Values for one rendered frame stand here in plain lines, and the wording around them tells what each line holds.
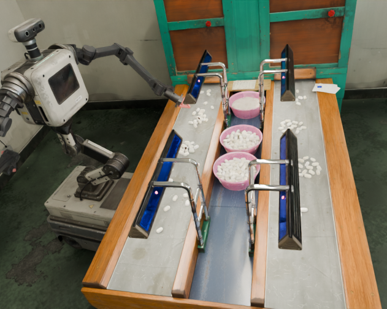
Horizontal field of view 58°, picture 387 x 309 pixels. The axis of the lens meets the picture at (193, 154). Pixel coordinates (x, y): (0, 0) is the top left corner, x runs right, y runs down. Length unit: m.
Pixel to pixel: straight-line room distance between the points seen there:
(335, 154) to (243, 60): 1.09
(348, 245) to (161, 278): 0.82
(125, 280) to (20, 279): 1.42
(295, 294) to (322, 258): 0.21
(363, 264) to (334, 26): 1.65
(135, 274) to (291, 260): 0.69
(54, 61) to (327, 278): 1.66
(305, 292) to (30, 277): 2.03
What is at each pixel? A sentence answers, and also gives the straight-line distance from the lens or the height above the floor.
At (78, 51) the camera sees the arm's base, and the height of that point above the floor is 1.37.
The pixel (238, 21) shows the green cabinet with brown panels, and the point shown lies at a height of 1.23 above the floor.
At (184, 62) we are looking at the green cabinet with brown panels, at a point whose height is 0.95.
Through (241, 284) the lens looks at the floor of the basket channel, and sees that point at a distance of 1.62.
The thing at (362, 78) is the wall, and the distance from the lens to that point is 3.99.
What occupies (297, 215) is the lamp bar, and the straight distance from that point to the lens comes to 1.32.
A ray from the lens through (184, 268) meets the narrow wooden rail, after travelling 1.59.
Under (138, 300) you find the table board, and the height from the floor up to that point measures 0.72.
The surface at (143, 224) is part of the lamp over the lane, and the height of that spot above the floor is 1.08.
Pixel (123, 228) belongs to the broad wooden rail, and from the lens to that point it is 1.81.
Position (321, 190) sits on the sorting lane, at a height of 0.74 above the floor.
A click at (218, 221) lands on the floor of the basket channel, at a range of 1.84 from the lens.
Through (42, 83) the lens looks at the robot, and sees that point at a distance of 1.93.
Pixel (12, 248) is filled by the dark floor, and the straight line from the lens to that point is 3.21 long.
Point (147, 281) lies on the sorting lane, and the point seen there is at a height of 0.74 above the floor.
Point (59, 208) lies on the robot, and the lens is 2.55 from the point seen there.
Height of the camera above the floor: 2.08
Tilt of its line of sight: 38 degrees down
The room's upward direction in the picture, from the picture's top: 11 degrees counter-clockwise
